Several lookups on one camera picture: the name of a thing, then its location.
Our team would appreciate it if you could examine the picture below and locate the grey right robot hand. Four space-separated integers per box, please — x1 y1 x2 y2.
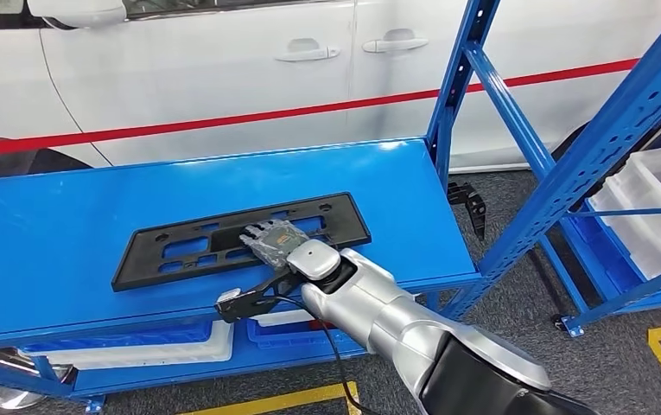
238 219 312 271

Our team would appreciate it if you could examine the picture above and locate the black plastic mounting plate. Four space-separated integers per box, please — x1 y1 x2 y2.
111 191 373 293

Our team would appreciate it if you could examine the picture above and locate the blue metal shelf rack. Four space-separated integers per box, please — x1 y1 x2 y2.
0 0 661 415
538 91 661 339

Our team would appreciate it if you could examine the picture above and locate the blue plastic crate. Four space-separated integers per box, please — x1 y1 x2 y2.
245 317 368 352
21 319 215 354
567 197 649 302

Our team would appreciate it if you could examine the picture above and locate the white car with red stripe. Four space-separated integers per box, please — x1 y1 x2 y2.
0 0 661 173

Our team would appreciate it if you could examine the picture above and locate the white car side mirror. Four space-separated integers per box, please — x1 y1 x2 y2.
26 0 129 29

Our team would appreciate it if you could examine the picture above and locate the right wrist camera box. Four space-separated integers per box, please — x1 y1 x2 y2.
214 273 302 325

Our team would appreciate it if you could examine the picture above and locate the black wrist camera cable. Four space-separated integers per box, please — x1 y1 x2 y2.
272 295 383 415

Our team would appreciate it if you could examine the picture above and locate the black plastic bracket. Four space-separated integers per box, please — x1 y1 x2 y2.
447 182 487 242

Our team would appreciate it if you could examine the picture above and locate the chrome stanchion post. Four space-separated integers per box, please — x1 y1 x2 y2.
0 349 76 412

